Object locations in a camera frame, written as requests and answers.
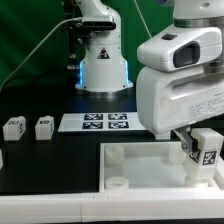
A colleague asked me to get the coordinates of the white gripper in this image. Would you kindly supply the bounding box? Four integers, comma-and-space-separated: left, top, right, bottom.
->
136, 25, 224, 154

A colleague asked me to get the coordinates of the white square tabletop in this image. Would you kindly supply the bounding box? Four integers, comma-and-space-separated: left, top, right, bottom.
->
99, 142, 224, 197

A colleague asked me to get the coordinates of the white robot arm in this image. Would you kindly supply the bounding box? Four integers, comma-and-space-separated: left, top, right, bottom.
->
70, 0, 224, 153

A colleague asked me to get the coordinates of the white sheet with tags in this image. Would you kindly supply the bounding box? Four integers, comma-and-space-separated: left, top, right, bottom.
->
58, 112, 144, 132

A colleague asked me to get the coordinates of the green backdrop curtain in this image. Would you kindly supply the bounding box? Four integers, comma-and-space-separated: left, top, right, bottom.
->
0, 0, 173, 87

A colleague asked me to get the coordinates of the white block left edge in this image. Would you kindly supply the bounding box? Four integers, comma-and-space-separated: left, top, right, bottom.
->
0, 149, 3, 170

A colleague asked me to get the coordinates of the white obstacle wall front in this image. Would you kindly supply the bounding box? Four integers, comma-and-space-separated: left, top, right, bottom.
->
0, 188, 224, 224

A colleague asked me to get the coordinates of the white cable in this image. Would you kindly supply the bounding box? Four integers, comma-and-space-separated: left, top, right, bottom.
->
0, 16, 84, 93

